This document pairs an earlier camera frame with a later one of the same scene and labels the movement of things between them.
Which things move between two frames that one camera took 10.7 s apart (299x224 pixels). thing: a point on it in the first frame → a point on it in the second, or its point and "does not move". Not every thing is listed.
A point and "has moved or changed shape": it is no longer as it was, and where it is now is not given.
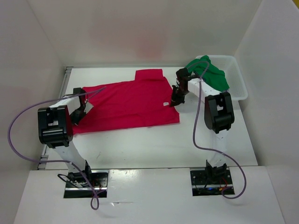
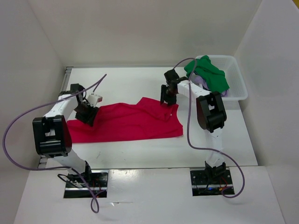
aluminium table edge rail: (67, 72) does not move
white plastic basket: (233, 73) does not move
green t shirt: (213, 78) does not move
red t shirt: (145, 101) has moved or changed shape
